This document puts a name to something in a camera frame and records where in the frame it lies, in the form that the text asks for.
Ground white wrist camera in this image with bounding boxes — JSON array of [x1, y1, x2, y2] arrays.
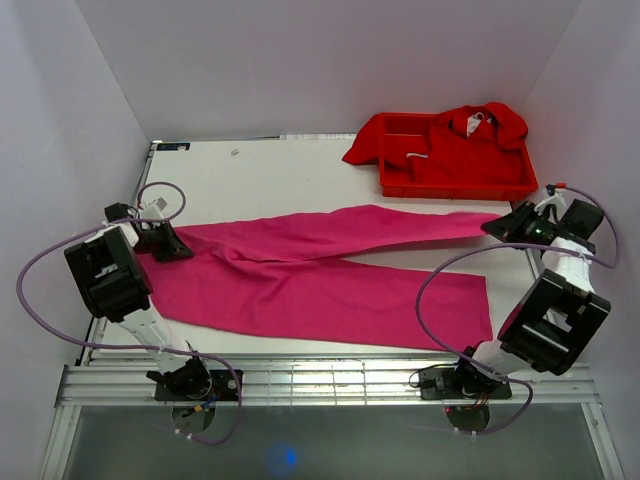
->
[[534, 183, 567, 218], [138, 197, 167, 222]]

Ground red plastic bin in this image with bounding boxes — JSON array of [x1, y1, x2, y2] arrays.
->
[[378, 142, 538, 201]]

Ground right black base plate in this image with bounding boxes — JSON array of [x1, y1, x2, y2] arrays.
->
[[418, 366, 512, 400]]

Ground red trousers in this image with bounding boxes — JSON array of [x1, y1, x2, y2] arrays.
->
[[343, 102, 528, 186]]

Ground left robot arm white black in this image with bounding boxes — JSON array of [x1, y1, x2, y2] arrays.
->
[[64, 198, 213, 400]]

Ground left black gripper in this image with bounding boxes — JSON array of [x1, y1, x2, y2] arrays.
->
[[134, 220, 192, 265]]

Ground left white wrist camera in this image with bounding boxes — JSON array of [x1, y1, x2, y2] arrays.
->
[[138, 197, 167, 222]]

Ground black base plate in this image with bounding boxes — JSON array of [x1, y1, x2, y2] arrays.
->
[[418, 366, 512, 400], [153, 369, 244, 402]]

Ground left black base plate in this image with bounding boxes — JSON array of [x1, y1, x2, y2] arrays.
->
[[153, 369, 244, 402]]

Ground pink trousers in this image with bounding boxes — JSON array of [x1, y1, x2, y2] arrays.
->
[[140, 205, 493, 350]]

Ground blue label sticker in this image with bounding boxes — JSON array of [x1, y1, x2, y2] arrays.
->
[[155, 142, 191, 151]]

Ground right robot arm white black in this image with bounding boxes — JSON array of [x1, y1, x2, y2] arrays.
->
[[451, 200, 611, 397]]

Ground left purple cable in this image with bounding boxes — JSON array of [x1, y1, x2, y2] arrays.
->
[[16, 182, 244, 447]]

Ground aluminium rail frame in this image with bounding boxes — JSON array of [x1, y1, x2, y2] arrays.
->
[[39, 354, 624, 479]]

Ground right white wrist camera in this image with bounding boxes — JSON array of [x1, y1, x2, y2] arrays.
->
[[534, 183, 567, 218]]

